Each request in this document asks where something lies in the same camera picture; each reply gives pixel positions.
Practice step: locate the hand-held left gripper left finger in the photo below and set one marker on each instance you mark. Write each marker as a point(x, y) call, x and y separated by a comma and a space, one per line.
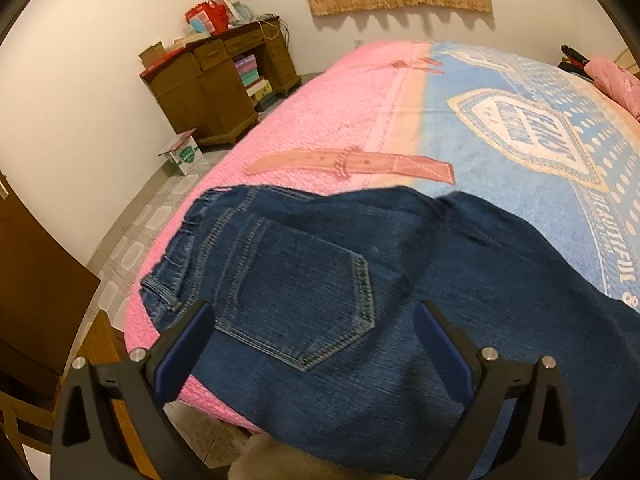
point(182, 345)

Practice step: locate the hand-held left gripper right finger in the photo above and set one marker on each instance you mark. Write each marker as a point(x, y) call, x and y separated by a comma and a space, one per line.
point(442, 350)

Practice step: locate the blue denim jeans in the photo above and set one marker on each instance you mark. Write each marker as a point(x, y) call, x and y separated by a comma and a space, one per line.
point(325, 270)

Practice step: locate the brown wooden door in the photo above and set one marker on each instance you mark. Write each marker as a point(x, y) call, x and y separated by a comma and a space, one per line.
point(35, 280)

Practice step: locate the wooden chair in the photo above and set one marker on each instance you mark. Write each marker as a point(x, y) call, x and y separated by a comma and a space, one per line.
point(30, 425)

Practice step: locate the white and green carton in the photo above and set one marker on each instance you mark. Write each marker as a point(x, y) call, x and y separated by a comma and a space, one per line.
point(185, 152)

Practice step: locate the brown wooden desk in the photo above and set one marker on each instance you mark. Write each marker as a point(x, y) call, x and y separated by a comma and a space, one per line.
point(200, 90)

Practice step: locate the pink and blue printed blanket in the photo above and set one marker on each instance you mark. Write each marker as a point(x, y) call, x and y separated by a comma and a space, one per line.
point(350, 110)

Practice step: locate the stack of pastel boxes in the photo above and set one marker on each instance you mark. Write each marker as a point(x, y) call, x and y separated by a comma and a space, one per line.
point(255, 82)

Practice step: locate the brown cardboard box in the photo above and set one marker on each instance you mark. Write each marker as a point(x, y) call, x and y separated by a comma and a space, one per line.
point(152, 55)

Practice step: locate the pink pillow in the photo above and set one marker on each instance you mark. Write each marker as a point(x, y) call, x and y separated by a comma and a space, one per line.
point(617, 85)

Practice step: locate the dark clothes pile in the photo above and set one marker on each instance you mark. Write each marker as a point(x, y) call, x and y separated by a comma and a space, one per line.
point(572, 60)

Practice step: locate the light blue box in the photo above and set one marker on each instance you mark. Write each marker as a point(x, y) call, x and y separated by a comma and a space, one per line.
point(200, 24)

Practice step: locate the red paper bag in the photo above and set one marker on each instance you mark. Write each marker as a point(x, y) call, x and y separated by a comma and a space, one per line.
point(215, 15)

